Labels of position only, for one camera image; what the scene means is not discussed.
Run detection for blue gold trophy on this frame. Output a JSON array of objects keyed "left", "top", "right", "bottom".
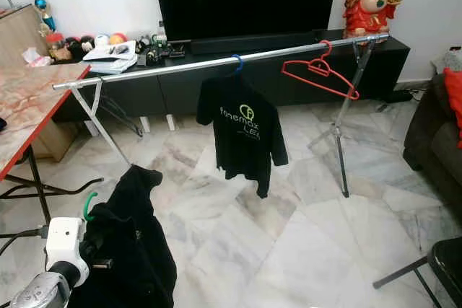
[{"left": 20, "top": 0, "right": 57, "bottom": 32}]

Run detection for lace covered side table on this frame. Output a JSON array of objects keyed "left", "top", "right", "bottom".
[{"left": 430, "top": 46, "right": 462, "bottom": 74}]

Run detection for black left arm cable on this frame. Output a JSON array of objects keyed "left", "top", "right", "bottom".
[{"left": 0, "top": 226, "right": 50, "bottom": 252}]

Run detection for red lid jar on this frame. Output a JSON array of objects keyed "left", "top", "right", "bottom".
[{"left": 45, "top": 32, "right": 68, "bottom": 61}]

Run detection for green plastic hanger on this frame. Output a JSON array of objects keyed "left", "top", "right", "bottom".
[{"left": 82, "top": 190, "right": 99, "bottom": 223}]

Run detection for clear plastic bottle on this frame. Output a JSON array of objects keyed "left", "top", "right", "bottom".
[{"left": 155, "top": 20, "right": 167, "bottom": 45}]

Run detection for black shirt green logo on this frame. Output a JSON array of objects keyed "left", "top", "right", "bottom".
[
  {"left": 85, "top": 164, "right": 178, "bottom": 308},
  {"left": 196, "top": 74, "right": 289, "bottom": 199}
]

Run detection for dark brown sofa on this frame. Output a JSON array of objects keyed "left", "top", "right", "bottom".
[{"left": 402, "top": 70, "right": 462, "bottom": 206}]

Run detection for red laughing buddha statue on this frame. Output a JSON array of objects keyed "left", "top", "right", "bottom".
[{"left": 341, "top": 0, "right": 404, "bottom": 40}]

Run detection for small black display device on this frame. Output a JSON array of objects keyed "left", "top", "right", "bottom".
[{"left": 166, "top": 43, "right": 187, "bottom": 58}]

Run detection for black folding chair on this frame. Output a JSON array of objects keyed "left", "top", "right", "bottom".
[{"left": 373, "top": 236, "right": 462, "bottom": 308}]

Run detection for white paper stack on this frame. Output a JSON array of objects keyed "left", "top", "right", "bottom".
[{"left": 82, "top": 40, "right": 138, "bottom": 74}]

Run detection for red plastic hanger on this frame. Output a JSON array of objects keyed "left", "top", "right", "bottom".
[{"left": 282, "top": 40, "right": 361, "bottom": 100}]

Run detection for black mouse plush toy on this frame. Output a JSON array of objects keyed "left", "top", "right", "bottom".
[{"left": 65, "top": 35, "right": 96, "bottom": 56}]

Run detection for pink white tissue box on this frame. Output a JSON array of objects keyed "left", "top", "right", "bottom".
[{"left": 22, "top": 46, "right": 53, "bottom": 66}]

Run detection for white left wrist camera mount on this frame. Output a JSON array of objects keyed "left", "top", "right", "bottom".
[{"left": 45, "top": 216, "right": 90, "bottom": 270}]

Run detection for silver metal clothes rack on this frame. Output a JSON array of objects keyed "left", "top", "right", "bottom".
[{"left": 52, "top": 32, "right": 391, "bottom": 199}]

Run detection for blue plastic hanger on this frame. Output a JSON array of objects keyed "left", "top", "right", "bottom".
[{"left": 231, "top": 54, "right": 245, "bottom": 75}]

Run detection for black television console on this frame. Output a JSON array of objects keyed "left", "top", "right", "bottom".
[{"left": 54, "top": 29, "right": 411, "bottom": 120}]

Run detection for marble pattern folding table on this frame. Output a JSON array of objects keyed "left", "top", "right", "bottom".
[{"left": 0, "top": 63, "right": 105, "bottom": 226}]

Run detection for light wood sideboard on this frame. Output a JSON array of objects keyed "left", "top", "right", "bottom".
[{"left": 0, "top": 4, "right": 77, "bottom": 161}]

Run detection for black soundbar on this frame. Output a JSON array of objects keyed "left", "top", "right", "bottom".
[{"left": 189, "top": 30, "right": 322, "bottom": 55}]

